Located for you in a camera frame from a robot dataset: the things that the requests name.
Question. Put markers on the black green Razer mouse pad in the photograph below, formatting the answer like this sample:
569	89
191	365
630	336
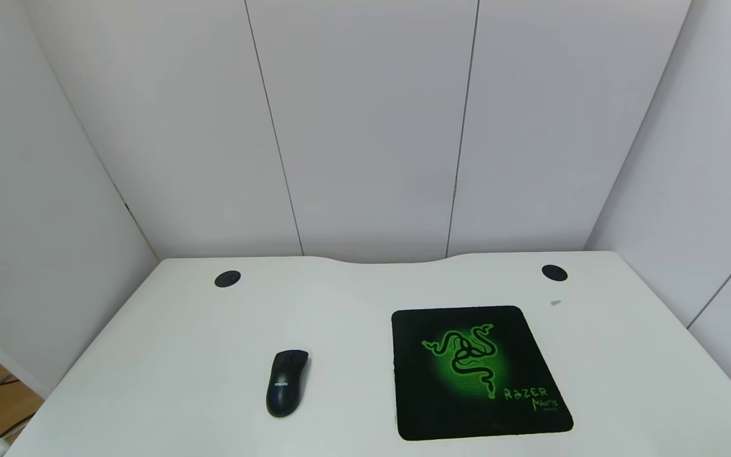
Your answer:
530	355

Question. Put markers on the black computer mouse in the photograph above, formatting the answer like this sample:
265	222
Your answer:
287	383

